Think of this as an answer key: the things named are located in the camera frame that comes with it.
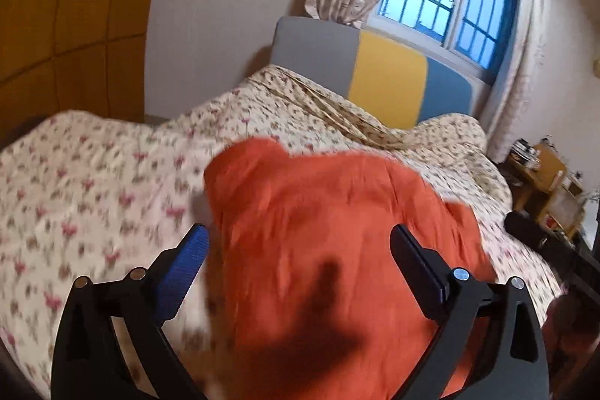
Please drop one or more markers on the grey yellow blue headboard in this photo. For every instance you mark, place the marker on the grey yellow blue headboard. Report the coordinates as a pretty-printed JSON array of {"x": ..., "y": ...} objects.
[{"x": 389, "y": 72}]

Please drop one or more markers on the floral bed quilt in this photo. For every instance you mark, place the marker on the floral bed quilt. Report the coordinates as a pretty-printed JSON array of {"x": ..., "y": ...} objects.
[{"x": 93, "y": 175}]

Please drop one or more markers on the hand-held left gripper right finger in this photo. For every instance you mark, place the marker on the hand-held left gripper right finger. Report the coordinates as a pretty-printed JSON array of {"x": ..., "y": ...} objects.
[{"x": 419, "y": 273}]

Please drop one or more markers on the floral right curtain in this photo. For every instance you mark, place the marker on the floral right curtain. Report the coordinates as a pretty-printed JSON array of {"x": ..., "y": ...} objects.
[{"x": 520, "y": 53}]

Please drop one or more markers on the wooden wardrobe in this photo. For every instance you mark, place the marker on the wooden wardrobe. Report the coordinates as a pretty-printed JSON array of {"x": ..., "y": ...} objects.
[{"x": 70, "y": 6}]

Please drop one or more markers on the cluttered wooden desk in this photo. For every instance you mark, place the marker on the cluttered wooden desk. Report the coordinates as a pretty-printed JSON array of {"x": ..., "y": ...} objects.
[{"x": 548, "y": 179}]

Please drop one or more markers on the orange puffer jacket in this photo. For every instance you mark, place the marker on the orange puffer jacket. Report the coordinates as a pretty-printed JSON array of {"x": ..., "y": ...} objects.
[{"x": 304, "y": 217}]

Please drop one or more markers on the black bag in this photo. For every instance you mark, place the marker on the black bag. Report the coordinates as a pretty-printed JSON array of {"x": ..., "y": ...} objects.
[{"x": 525, "y": 229}]

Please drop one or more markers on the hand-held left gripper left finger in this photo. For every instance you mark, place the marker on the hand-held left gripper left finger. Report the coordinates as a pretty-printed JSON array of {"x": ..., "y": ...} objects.
[{"x": 185, "y": 269}]

